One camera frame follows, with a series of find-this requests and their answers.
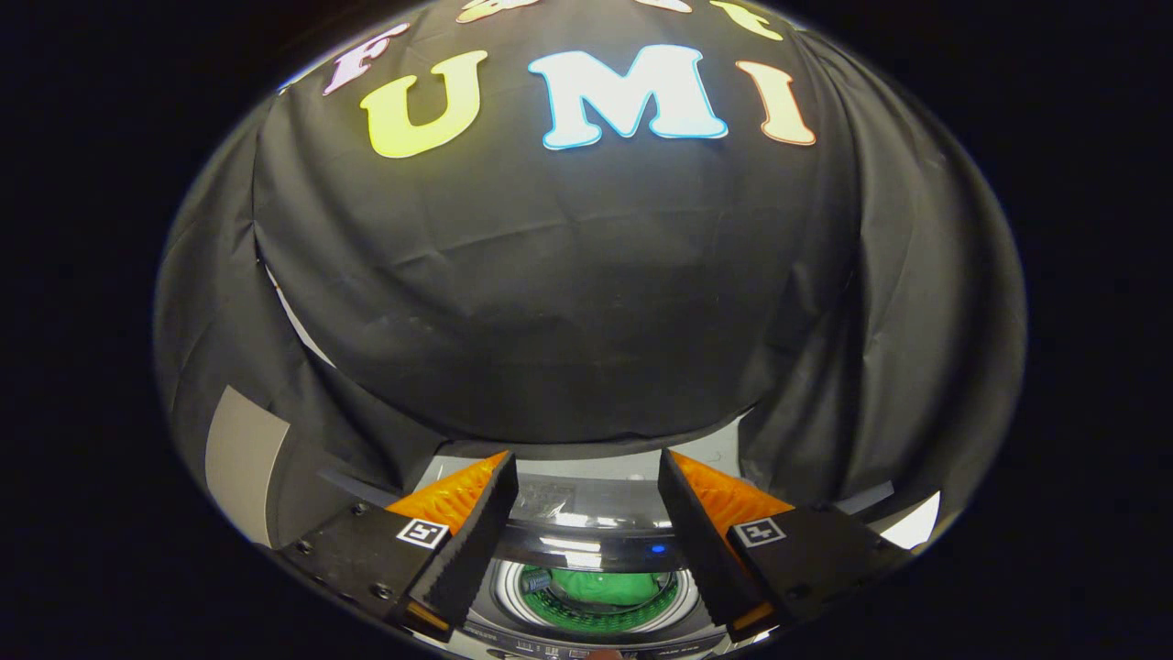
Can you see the grey cabinet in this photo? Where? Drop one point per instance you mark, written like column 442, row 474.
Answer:
column 243, row 458

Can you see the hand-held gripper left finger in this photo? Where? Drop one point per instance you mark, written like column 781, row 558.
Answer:
column 476, row 541

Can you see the dark grey washing machine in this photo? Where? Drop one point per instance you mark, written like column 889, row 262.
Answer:
column 596, row 631

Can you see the white flat board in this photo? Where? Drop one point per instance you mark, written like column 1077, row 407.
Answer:
column 916, row 524

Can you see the green polo shirt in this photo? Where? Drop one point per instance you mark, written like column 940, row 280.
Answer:
column 609, row 587

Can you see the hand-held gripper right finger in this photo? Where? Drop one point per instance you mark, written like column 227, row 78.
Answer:
column 698, row 541

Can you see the black backdrop cloth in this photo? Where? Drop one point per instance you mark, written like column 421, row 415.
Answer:
column 568, row 321

